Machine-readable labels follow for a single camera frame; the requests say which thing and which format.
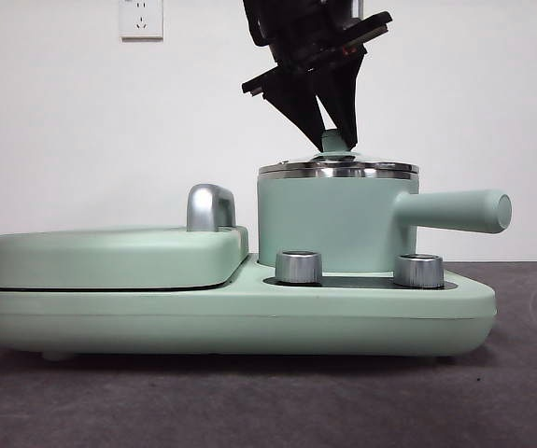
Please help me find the glass pot lid green knob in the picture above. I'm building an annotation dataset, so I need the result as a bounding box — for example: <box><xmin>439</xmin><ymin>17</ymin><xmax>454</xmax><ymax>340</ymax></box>
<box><xmin>257</xmin><ymin>129</ymin><xmax>420</xmax><ymax>181</ymax></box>

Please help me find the chrome control knob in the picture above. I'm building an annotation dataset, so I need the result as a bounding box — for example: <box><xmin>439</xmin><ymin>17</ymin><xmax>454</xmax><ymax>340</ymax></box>
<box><xmin>275</xmin><ymin>250</ymin><xmax>324</xmax><ymax>285</ymax></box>
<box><xmin>393</xmin><ymin>253</ymin><xmax>446</xmax><ymax>287</ymax></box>

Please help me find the green breakfast machine base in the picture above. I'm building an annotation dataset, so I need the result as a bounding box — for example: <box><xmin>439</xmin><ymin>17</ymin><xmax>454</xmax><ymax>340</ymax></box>
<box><xmin>0</xmin><ymin>254</ymin><xmax>499</xmax><ymax>363</ymax></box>

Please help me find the green pot with handle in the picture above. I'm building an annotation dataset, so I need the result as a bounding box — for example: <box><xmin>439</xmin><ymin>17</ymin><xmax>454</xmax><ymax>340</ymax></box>
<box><xmin>257</xmin><ymin>175</ymin><xmax>514</xmax><ymax>277</ymax></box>

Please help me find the white wall socket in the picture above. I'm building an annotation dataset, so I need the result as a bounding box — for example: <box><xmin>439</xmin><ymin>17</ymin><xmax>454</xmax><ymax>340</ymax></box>
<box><xmin>119</xmin><ymin>0</ymin><xmax>164</xmax><ymax>40</ymax></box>

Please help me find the green griddle lid chrome handle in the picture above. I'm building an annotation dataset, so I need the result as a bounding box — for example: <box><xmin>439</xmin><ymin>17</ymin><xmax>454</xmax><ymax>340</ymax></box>
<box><xmin>0</xmin><ymin>184</ymin><xmax>251</xmax><ymax>291</ymax></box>

